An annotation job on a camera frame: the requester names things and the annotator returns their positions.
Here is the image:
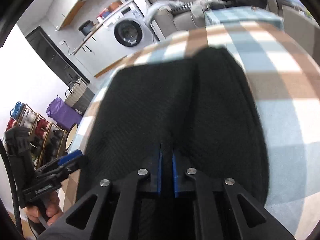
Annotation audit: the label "black knit t-shirt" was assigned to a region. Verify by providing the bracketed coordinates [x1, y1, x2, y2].
[76, 45, 270, 240]

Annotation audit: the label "black cable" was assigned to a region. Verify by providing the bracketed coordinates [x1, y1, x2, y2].
[0, 141, 25, 238]

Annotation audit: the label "shoe rack with shoes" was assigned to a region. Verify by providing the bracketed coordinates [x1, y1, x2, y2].
[7, 101, 67, 168]

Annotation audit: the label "purple bag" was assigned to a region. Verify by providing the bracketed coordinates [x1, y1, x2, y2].
[46, 96, 82, 131]

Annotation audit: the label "white washing machine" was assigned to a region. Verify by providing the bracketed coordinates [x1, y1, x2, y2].
[98, 2, 154, 60]

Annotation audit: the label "person's left hand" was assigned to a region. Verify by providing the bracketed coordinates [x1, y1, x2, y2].
[23, 191, 63, 226]

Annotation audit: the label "grey sofa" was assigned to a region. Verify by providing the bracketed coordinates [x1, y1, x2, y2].
[153, 9, 206, 38]

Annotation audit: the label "grey clothes on sofa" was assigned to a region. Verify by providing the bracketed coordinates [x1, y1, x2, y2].
[143, 0, 224, 25]

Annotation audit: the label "black rice cooker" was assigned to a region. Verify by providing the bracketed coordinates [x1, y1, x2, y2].
[78, 20, 95, 36]

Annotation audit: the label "woven laundry basket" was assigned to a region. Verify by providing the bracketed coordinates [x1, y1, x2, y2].
[65, 78, 94, 115]

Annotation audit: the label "brown checkered tablecloth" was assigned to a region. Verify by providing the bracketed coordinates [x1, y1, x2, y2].
[71, 21, 319, 239]

